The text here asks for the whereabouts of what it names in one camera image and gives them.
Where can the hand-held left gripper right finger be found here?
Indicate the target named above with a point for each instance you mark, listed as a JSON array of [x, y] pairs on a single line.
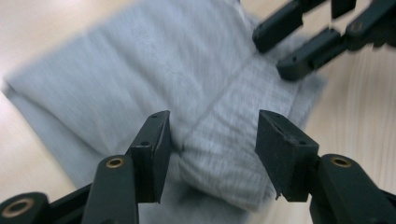
[[299, 161]]

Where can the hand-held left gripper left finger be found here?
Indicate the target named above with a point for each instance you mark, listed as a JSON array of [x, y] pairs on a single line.
[[146, 155]]

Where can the grey fabric skirt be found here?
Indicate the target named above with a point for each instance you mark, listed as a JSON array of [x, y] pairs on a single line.
[[140, 68]]

